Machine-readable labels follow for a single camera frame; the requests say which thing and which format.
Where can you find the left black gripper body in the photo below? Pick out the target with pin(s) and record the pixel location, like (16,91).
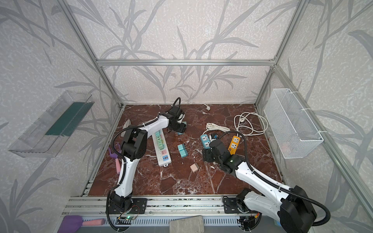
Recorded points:
(178,127)

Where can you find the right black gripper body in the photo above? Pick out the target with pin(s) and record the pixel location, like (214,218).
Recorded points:
(209,156)

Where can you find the blue power strip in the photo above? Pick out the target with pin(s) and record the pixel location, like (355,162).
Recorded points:
(205,141)

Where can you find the white multicolour power strip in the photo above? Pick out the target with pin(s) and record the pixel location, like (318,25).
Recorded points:
(163,156)

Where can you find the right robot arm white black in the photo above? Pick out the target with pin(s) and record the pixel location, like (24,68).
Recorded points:
(290,206)

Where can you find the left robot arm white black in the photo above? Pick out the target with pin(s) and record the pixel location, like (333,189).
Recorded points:
(130,145)

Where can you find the orange power strip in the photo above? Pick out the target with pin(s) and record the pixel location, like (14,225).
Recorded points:
(234,145)

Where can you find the metal garden trowel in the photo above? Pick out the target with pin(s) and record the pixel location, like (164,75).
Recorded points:
(125,125)

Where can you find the purple pink hand rake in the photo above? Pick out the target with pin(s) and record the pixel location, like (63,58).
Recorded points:
(117,162)

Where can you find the grey sponge block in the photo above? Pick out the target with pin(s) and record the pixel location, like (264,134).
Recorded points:
(194,224)

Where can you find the purple pink brush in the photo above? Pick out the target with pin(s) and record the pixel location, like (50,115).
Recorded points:
(71,224)

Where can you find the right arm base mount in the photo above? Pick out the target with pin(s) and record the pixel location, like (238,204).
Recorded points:
(231,206)

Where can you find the white wire mesh basket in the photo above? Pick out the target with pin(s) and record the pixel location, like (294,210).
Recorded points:
(293,129)

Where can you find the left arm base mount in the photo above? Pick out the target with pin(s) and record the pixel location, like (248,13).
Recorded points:
(126,205)

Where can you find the clear plastic wall tray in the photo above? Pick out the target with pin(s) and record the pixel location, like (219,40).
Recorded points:
(46,137)

